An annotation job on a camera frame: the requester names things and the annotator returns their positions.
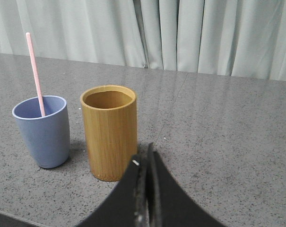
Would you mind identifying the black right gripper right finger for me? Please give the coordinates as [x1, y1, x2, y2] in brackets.
[146, 143, 223, 227]

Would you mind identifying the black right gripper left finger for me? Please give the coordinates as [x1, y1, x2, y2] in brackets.
[78, 155, 147, 227]

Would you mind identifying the pink chopstick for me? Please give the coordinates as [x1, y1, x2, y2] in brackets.
[26, 32, 45, 117]

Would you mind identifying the blue plastic cup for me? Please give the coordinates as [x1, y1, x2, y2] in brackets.
[12, 96, 70, 168]

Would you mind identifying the bamboo cylindrical holder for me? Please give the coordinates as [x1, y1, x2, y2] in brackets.
[80, 85, 137, 182]

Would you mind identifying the grey pleated curtain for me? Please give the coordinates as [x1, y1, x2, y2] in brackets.
[0, 0, 286, 81]

